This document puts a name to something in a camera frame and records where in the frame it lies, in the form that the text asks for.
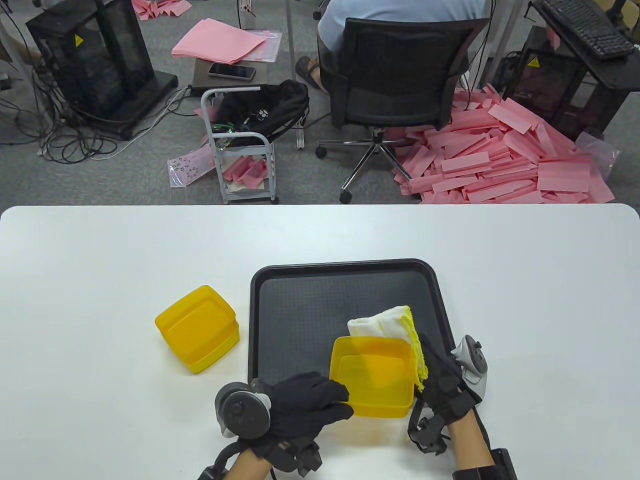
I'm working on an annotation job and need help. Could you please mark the black smartphone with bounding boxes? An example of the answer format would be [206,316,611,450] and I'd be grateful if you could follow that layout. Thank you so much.
[207,62,257,82]

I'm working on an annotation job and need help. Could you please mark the clear crumpled plastic bag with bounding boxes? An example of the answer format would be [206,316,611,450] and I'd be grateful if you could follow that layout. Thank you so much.
[575,131,621,183]

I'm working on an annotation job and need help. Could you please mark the black sensor box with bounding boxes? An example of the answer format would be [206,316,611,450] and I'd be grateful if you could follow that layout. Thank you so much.
[490,448,518,480]

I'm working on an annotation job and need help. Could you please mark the person's right forearm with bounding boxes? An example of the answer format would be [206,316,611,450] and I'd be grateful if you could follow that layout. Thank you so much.
[447,410,493,480]

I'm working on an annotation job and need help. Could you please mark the pile of pink foam strips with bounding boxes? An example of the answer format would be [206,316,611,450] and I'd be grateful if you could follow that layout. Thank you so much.
[392,84,617,205]

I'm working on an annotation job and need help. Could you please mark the person's right hand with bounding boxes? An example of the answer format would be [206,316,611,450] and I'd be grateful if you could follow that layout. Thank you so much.
[412,332,483,427]

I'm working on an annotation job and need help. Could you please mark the black mesh equipment tower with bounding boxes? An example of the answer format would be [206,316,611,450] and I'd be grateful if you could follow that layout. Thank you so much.
[26,0,179,141]
[502,25,631,143]

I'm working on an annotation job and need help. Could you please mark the black bag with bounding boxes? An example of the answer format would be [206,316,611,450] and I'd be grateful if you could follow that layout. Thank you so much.
[212,78,309,148]

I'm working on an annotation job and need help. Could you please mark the black plastic tray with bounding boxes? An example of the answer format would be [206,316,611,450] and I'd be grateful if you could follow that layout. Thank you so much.
[248,258,462,401]

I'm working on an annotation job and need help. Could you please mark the black sensor cable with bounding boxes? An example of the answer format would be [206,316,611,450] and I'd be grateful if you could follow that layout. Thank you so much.
[197,442,251,480]

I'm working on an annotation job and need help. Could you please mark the black mesh office chair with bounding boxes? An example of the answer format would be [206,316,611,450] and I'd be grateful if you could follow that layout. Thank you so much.
[315,17,491,204]

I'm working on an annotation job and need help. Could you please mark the white desk pole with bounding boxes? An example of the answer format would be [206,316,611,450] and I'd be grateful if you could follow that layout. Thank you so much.
[285,0,307,150]

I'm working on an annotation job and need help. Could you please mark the white rolling cart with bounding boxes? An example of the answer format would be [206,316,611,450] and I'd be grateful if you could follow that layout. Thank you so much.
[201,86,280,205]

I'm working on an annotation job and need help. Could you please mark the clear zip plastic bag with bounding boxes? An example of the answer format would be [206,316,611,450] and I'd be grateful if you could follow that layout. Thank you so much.
[247,29,283,63]

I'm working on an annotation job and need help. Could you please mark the person's left forearm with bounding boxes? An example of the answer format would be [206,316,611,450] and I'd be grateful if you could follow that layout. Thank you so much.
[227,447,273,480]

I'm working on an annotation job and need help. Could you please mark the black arm strap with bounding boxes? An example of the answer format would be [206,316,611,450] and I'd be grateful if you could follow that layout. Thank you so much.
[452,465,496,480]

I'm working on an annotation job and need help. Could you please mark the printed plastic bag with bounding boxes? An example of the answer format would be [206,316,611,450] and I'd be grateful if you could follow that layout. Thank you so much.
[167,145,217,189]

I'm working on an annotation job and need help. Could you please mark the person's left hand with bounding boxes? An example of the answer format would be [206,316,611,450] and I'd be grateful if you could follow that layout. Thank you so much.
[250,371,355,458]

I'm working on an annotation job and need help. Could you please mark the stack of pink sheets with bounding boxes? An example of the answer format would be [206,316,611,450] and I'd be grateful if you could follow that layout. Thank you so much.
[171,18,267,66]

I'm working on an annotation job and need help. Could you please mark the pink foam strips bundle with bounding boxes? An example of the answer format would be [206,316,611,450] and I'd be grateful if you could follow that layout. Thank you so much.
[222,155,268,191]

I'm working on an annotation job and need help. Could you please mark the black keyboard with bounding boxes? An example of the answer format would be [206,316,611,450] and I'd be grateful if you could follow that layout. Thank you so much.
[532,0,637,61]

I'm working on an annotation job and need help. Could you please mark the black keyboard stand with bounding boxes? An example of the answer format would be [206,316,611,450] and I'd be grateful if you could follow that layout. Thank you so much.
[565,30,640,141]

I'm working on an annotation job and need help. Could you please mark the white yellow dish cloth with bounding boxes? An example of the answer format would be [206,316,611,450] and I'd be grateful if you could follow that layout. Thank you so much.
[347,306,430,393]

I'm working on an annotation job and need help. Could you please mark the yellow plastic food container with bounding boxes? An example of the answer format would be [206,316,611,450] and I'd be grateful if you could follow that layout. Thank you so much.
[329,336,416,418]
[155,285,237,361]
[167,320,241,374]

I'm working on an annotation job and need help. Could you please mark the small heap pink foam strips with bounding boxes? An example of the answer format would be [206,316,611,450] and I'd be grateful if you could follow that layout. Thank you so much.
[131,0,192,21]

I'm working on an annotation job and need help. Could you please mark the tangle of floor cables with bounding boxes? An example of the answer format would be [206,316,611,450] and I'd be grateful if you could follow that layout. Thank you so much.
[0,60,201,163]

